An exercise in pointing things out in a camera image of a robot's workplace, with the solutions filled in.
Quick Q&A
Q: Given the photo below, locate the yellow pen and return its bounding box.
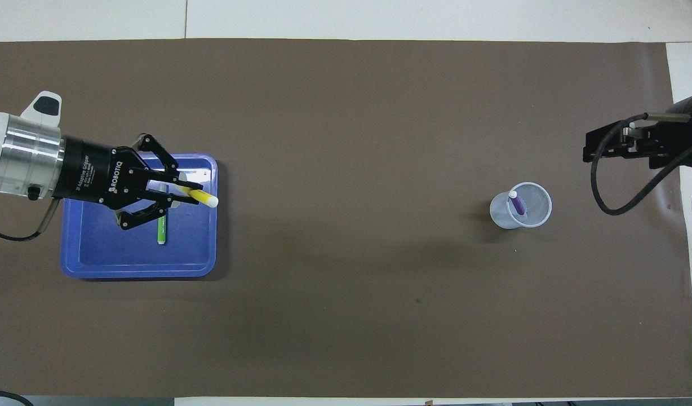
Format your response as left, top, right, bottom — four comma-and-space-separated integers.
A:
174, 185, 219, 209

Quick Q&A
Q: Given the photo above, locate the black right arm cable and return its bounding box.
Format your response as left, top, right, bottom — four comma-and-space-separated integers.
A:
590, 113, 692, 216

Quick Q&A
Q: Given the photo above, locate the blue plastic tray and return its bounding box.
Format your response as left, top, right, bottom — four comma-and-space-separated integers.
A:
60, 153, 219, 280

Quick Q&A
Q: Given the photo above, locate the translucent plastic cup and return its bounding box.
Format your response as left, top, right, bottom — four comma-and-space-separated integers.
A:
490, 182, 552, 230

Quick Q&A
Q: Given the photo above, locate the brown table mat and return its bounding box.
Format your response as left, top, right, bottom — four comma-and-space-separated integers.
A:
0, 38, 692, 399

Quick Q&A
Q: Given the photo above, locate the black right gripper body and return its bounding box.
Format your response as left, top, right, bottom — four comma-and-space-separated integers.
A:
622, 90, 692, 170

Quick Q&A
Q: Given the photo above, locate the green pen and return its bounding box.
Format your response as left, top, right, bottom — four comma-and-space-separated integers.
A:
157, 182, 168, 245

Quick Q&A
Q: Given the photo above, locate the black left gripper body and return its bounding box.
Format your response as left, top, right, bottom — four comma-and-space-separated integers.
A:
52, 135, 150, 209

